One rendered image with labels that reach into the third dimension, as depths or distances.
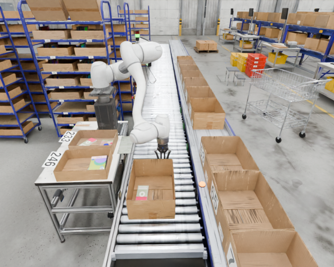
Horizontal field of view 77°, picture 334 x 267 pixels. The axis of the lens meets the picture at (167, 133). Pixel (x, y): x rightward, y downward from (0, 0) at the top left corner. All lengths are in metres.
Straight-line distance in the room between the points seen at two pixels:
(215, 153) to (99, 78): 1.22
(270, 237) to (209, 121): 1.19
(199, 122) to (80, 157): 1.11
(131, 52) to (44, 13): 1.97
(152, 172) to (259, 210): 0.77
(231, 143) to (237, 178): 0.40
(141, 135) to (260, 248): 0.85
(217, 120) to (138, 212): 1.12
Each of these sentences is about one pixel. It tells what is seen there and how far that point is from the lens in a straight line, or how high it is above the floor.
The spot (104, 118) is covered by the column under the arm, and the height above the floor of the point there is 0.92.
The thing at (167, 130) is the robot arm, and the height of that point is 1.18.
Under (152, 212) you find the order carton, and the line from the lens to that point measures 1.37.
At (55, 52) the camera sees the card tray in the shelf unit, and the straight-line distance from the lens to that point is 3.28.
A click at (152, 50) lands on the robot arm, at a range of 1.62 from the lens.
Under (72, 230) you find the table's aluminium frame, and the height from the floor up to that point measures 0.16.
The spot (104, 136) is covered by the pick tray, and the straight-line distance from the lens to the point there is 2.20.
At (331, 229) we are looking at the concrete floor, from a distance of 2.81.
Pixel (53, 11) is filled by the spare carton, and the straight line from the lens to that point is 3.31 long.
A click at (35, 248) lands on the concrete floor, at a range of 2.49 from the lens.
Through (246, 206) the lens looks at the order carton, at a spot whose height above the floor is 0.89.
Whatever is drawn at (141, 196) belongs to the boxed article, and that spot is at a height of 0.77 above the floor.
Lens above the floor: 1.88
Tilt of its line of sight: 31 degrees down
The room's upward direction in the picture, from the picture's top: straight up
